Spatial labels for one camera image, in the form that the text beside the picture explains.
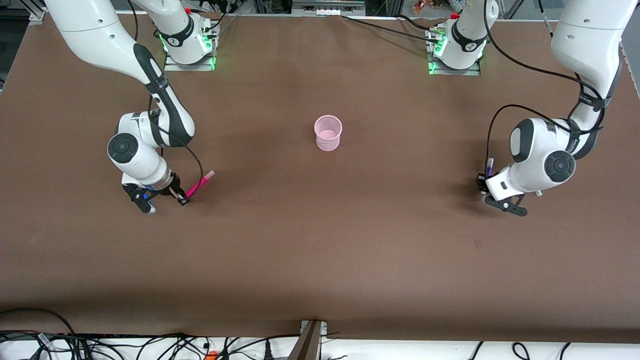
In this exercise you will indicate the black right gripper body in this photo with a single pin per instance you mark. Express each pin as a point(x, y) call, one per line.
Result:
point(174, 186)

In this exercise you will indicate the purple marker pen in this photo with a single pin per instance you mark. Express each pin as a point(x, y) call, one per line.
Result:
point(489, 166)

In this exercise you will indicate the pink marker pen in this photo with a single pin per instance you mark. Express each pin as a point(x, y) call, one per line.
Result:
point(201, 182)

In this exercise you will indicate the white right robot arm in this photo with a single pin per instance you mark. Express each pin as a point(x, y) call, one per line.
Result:
point(115, 45)

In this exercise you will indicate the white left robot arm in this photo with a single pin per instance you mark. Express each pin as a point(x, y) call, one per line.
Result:
point(585, 45)

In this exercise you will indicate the pink plastic cup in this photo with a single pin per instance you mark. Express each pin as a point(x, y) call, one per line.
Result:
point(328, 134)

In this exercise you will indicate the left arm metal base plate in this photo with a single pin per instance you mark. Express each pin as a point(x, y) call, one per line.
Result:
point(472, 71)

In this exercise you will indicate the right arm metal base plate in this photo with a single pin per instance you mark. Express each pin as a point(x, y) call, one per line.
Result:
point(172, 66)

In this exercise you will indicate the metal table frame bracket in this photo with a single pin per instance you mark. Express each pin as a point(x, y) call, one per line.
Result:
point(307, 342)

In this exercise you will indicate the aluminium table corner bracket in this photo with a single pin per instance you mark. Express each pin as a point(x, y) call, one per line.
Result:
point(36, 15)

